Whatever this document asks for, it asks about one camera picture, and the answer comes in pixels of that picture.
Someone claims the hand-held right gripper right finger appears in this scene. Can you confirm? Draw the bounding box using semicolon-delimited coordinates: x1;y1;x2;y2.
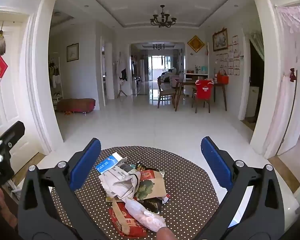
197;136;287;240

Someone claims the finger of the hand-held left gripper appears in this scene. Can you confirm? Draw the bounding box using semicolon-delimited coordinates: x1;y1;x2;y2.
0;121;26;163

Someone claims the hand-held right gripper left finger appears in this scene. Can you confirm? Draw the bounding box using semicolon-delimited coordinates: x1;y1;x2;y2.
17;137;108;240

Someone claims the person's left hand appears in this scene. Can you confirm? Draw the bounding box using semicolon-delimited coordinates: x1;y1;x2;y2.
0;187;18;230

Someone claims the blue and white carton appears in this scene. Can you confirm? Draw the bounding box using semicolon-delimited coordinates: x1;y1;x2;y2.
95;152;128;174

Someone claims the crumpled newspaper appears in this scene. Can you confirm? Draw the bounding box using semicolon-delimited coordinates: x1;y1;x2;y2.
99;164;142;202

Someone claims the brown polka dot tablecloth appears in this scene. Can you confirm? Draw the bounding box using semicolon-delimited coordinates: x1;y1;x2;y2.
50;145;220;240

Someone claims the black and gold wrapper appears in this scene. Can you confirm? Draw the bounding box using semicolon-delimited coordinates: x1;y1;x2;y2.
120;162;147;174

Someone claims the brown paper bag red print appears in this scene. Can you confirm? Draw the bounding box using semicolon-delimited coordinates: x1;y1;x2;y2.
137;169;168;200

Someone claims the red upholstered bench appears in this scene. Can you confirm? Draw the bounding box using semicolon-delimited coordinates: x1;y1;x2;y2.
56;98;96;115

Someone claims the red snack packet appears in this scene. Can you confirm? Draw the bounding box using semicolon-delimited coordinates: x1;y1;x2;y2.
107;200;148;238

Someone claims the wooden chair with shirt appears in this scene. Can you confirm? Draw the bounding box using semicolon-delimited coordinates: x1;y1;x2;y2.
192;80;213;114

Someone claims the white coat rack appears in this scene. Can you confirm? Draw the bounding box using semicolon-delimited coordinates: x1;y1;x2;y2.
49;56;64;104

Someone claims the black plastic wrapper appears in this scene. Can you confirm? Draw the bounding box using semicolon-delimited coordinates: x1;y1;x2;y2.
140;197;163;213

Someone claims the clear plastic bag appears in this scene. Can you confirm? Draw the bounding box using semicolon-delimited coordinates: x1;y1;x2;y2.
124;197;167;233

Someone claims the wooden tripod stand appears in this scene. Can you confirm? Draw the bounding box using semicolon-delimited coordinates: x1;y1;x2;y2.
116;69;128;98

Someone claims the red gift bag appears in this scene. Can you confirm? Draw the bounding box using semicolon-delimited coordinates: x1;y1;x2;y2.
216;70;229;84

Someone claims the wooden dining chair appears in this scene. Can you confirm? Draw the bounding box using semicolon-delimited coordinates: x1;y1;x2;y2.
157;76;177;108

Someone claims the wooden dining table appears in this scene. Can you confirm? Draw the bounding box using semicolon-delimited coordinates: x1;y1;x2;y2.
174;79;227;112

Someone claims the pale framed picture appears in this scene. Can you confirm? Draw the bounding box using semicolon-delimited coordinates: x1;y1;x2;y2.
66;42;80;62

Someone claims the gold framed painting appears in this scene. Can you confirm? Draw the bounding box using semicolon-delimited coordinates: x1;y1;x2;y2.
212;28;228;52

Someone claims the green door curtain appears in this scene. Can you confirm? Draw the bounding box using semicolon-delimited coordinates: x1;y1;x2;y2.
249;31;265;62

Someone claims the white lace curtain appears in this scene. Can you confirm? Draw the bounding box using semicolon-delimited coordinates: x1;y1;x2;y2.
265;5;300;155

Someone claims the large black chandelier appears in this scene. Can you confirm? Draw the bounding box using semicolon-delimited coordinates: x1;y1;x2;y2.
150;4;177;28

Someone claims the group of wall certificates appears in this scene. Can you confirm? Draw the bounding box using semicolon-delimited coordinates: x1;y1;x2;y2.
214;35;242;76

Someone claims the gold diamond wall decoration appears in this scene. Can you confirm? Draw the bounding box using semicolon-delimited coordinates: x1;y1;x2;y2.
187;35;205;53

